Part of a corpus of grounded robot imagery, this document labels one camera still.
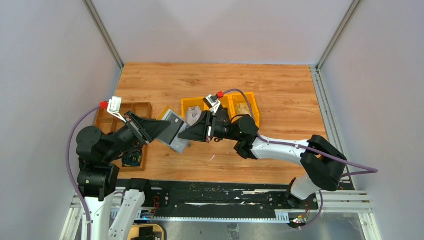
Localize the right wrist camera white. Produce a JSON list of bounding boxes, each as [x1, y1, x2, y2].
[[203, 94, 221, 115]]

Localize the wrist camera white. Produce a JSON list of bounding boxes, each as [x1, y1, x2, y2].
[[106, 96, 127, 124], [203, 94, 221, 115]]

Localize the aluminium frame rails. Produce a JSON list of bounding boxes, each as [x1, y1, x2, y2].
[[59, 66, 382, 240]]

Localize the cards in yellow bin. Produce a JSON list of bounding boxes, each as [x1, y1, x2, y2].
[[186, 105, 202, 126]]

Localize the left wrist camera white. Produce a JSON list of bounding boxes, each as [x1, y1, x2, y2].
[[106, 96, 127, 124]]

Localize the yellow leather card holder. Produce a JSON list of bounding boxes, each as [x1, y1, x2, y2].
[[157, 105, 189, 154]]

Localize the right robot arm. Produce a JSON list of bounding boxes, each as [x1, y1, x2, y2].
[[178, 110, 346, 208]]

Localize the wooden compartment tray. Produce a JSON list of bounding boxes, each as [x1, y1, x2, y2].
[[94, 102, 153, 172]]

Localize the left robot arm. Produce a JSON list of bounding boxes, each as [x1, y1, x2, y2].
[[76, 111, 171, 240]]

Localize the yellow tray with phone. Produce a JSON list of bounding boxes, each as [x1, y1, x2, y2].
[[127, 223, 167, 240]]

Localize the yellow plastic bin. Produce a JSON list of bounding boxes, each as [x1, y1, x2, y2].
[[181, 92, 260, 128]]

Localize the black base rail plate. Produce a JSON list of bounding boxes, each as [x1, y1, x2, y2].
[[150, 180, 319, 219]]

